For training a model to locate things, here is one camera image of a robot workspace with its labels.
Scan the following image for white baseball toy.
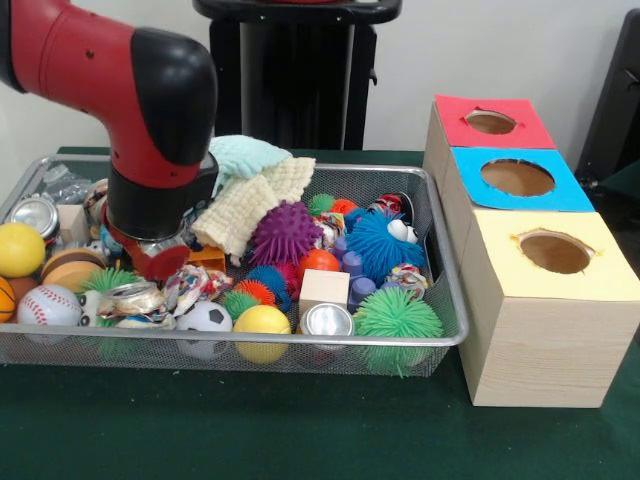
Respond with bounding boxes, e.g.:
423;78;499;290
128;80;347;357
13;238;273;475
16;285;82;328

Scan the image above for mint green cloth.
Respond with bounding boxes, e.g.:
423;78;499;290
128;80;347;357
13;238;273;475
208;135;293;197

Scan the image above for shallow wire mesh bin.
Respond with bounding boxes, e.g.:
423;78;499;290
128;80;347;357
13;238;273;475
0;153;470;378

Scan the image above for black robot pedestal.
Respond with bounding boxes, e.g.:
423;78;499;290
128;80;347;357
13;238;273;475
193;0;403;151

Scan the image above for colourful patterned cloth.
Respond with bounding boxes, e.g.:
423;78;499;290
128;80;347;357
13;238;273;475
165;265;236;316

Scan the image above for black white soccer ball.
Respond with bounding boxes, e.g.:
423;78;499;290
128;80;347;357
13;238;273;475
175;302;233;361

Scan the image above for wooden box three holes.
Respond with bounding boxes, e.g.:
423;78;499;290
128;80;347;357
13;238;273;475
424;95;640;409

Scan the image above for yellow ball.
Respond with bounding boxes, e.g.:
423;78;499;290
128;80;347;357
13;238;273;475
232;305;291;363
0;223;47;279

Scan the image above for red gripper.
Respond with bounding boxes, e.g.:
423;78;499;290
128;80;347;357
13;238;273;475
102;217;192;283

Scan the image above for orange striped tiger toy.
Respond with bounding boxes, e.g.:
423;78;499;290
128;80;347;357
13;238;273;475
188;245;228;274

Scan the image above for black chair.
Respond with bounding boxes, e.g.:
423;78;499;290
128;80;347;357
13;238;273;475
575;10;640;196

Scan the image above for pale yellow cloth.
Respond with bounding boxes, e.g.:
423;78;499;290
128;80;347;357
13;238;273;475
190;157;316;263

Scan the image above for dark blue spiky ball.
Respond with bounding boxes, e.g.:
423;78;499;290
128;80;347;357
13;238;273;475
345;207;426;286

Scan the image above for plain green spiky ball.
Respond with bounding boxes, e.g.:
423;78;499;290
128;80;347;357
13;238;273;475
352;287;443;376

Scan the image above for purple spiky toy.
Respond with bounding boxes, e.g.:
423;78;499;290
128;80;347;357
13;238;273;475
248;200;323;266

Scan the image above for pale wooden cube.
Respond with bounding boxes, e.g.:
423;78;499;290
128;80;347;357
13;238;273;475
298;269;351;317

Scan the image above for small silver can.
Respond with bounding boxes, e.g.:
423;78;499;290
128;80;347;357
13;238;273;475
298;302;355;341

